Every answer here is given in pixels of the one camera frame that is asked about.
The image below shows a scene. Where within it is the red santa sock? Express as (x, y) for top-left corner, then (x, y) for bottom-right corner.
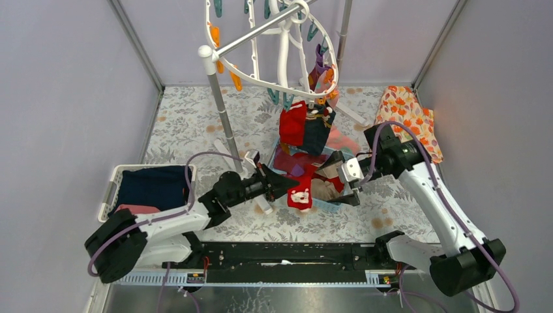
(287, 165), (317, 211)

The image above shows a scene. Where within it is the red beige sock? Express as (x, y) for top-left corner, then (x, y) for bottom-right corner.
(311, 174), (345, 201)

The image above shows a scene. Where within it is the white clip hanger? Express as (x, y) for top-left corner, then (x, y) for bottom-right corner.
(198, 1), (339, 98)

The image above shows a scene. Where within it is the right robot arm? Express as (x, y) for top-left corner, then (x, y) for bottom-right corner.
(319, 122), (506, 297)

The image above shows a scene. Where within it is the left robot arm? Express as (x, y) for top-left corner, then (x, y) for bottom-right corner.
(85, 164), (299, 284)

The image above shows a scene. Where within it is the pink sock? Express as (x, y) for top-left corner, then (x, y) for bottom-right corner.
(326, 126), (361, 155)

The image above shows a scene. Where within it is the purple patchwork sock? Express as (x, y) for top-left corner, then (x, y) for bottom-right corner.
(273, 145), (321, 177)

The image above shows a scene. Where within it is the blue plastic basket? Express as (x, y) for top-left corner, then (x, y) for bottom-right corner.
(267, 138), (354, 213)

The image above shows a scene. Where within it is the navy christmas sock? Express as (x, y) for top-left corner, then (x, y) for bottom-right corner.
(298, 104), (336, 156)

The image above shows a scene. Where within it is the orange floral cloth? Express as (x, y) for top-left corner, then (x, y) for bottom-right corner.
(375, 85), (443, 164)

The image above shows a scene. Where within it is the floral table mat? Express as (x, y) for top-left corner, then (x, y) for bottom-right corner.
(121, 84), (450, 244)

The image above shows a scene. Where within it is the purple patterned sock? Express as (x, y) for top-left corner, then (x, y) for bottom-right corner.
(308, 44), (336, 93)

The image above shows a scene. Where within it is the navy folded cloth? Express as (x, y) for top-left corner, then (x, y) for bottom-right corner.
(115, 165), (193, 211)

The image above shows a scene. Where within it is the pink folded cloth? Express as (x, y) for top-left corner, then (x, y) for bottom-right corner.
(115, 204), (159, 215)

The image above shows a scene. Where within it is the metal drying rack stand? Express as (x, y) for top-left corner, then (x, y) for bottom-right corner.
(198, 0), (368, 216)

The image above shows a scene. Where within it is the white plastic basket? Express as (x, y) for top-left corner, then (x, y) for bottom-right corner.
(98, 164), (196, 222)

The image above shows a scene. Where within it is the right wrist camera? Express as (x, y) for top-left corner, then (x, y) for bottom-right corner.
(337, 158), (365, 184)

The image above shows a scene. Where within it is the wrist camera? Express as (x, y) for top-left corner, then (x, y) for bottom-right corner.
(243, 149), (260, 170)
(337, 158), (365, 184)

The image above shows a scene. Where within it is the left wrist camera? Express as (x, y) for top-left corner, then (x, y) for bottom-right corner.
(243, 149), (260, 170)

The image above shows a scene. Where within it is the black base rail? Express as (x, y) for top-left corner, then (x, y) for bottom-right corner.
(163, 241), (403, 284)

